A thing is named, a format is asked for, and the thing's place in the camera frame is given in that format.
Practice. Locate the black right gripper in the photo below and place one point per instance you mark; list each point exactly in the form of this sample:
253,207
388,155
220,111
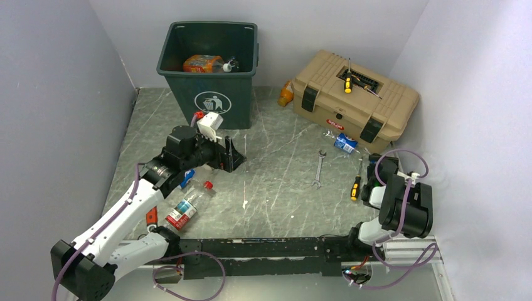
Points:
375,157

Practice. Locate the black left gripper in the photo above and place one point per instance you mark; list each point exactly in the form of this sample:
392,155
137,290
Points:
234,157

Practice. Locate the blue label bottle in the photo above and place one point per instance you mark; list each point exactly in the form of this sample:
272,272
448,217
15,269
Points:
342,141

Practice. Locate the clear bottle red cap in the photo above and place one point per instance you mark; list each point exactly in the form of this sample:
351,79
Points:
197,197

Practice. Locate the tall orange drink bottle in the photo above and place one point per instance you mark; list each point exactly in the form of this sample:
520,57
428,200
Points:
207,64

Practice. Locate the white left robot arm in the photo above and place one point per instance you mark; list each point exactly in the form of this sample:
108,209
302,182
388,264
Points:
89,265

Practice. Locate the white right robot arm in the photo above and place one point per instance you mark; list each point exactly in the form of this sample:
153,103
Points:
404,204

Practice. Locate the dark green trash bin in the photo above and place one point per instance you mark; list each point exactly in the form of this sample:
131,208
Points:
226,93

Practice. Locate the yellow black screwdriver on table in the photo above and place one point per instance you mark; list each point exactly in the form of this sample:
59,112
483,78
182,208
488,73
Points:
355,190

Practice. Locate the tan plastic toolbox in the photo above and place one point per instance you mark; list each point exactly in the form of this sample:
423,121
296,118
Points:
319,97

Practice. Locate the silver open end wrench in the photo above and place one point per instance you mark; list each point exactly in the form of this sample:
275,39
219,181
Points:
316,182

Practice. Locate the orange bottle behind toolbox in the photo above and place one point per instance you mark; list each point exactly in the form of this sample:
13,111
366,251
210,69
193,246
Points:
286,94

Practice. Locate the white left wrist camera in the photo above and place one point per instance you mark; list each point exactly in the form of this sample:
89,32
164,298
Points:
208,124

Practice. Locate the yellow handled screwdriver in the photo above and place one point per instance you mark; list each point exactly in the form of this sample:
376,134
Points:
348,83

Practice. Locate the red handled adjustable wrench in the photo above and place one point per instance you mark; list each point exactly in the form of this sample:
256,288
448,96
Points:
152,218

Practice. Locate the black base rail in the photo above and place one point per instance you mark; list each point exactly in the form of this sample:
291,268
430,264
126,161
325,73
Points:
324,255

